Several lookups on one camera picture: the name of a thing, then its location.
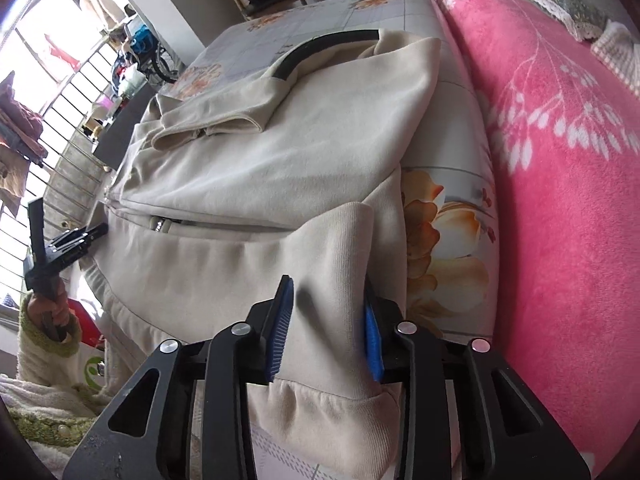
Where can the lace trimmed grey pillow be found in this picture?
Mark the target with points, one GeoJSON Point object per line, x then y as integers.
{"type": "Point", "coordinates": [582, 19]}

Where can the bed with floral plaid sheet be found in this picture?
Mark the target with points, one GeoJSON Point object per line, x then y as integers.
{"type": "Point", "coordinates": [449, 151]}

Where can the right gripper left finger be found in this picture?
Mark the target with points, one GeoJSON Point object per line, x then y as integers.
{"type": "Point", "coordinates": [184, 412]}

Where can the bicycle wheel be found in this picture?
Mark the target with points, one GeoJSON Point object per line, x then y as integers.
{"type": "Point", "coordinates": [163, 65]}

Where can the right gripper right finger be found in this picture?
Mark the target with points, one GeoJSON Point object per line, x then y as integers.
{"type": "Point", "coordinates": [466, 392]}

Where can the person left hand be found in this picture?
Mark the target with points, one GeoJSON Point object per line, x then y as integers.
{"type": "Point", "coordinates": [38, 306]}

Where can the checked pink white cloth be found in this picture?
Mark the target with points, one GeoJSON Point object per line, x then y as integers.
{"type": "Point", "coordinates": [617, 49]}

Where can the cream green knit sleeve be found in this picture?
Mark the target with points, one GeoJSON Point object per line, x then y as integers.
{"type": "Point", "coordinates": [51, 407]}

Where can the dark grey board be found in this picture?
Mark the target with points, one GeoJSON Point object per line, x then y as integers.
{"type": "Point", "coordinates": [113, 141]}

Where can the pink floral blanket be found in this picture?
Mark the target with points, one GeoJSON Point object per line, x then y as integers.
{"type": "Point", "coordinates": [564, 138]}

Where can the cream zip jacket black trim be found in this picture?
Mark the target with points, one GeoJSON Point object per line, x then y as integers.
{"type": "Point", "coordinates": [295, 171]}

